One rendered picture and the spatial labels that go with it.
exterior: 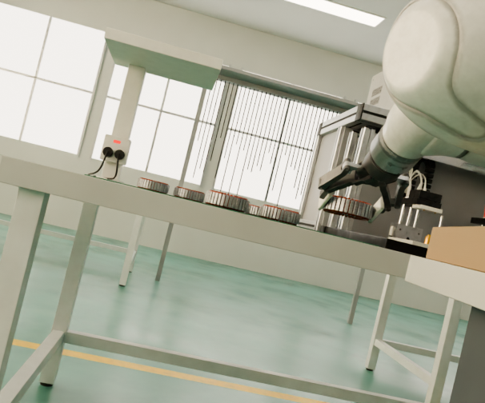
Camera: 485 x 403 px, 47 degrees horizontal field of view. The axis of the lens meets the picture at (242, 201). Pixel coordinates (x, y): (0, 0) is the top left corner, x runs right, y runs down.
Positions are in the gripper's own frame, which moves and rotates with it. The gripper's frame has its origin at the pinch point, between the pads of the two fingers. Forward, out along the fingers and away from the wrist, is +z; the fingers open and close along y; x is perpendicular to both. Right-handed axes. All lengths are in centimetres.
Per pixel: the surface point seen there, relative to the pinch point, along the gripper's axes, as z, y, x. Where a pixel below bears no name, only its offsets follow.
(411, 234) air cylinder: 24.8, 28.6, 12.8
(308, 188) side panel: 54, 7, 40
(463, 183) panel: 26, 47, 36
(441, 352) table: 137, 103, 24
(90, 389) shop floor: 118, -49, -26
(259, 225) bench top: -4.6, -19.9, -12.2
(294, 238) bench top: -4.1, -12.4, -13.1
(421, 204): 14.2, 25.8, 15.9
